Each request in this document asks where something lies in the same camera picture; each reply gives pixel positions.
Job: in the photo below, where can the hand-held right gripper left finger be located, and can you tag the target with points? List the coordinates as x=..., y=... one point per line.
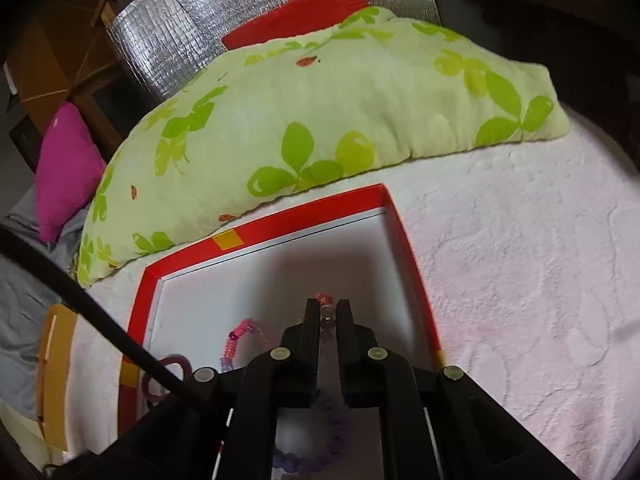
x=310, y=355

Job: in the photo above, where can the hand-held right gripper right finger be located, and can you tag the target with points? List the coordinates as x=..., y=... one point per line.
x=347, y=355

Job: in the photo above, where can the red shallow box lid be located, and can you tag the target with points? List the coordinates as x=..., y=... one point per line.
x=250, y=232

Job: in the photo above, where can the green floral pillow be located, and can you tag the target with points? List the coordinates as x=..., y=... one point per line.
x=325, y=110

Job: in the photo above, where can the orange cardboard box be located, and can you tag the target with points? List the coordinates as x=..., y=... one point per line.
x=55, y=385

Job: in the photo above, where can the grey blanket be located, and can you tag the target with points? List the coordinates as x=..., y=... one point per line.
x=25, y=320

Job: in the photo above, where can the magenta pillow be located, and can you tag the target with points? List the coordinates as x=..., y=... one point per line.
x=65, y=175

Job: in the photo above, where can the red cushion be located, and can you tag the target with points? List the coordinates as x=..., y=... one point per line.
x=300, y=15

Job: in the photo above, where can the silver insulation mat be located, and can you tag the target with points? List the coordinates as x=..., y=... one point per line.
x=165, y=35

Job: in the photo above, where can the wooden chair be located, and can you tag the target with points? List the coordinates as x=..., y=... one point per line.
x=60, y=60

